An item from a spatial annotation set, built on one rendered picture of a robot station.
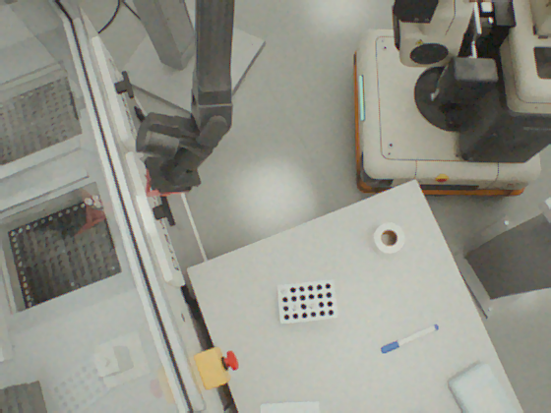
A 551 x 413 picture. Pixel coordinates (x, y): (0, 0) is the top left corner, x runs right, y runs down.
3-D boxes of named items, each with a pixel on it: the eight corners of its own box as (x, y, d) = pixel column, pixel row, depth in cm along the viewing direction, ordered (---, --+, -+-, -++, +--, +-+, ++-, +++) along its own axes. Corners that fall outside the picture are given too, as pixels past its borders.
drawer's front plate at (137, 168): (146, 167, 110) (131, 149, 99) (185, 284, 103) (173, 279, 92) (139, 169, 110) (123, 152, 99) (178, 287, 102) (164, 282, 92)
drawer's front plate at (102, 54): (113, 59, 118) (97, 34, 107) (144, 157, 110) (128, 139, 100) (107, 62, 118) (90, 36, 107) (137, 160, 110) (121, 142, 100)
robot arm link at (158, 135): (231, 122, 78) (218, 97, 84) (165, 102, 71) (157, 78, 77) (201, 179, 83) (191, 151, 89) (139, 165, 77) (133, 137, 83)
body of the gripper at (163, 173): (142, 161, 89) (156, 141, 84) (188, 159, 95) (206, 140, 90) (151, 192, 87) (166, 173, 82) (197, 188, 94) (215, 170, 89)
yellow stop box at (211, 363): (222, 345, 97) (216, 345, 90) (234, 378, 95) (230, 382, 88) (199, 353, 97) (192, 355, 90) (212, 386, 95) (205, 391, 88)
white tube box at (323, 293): (332, 280, 108) (334, 279, 104) (336, 318, 105) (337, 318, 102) (277, 286, 108) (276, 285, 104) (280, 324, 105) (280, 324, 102)
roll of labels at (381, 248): (394, 221, 111) (397, 217, 107) (405, 250, 109) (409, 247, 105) (366, 232, 110) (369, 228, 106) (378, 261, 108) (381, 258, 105)
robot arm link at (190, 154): (216, 156, 82) (215, 130, 85) (180, 147, 78) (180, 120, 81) (199, 175, 87) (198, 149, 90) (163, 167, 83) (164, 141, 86)
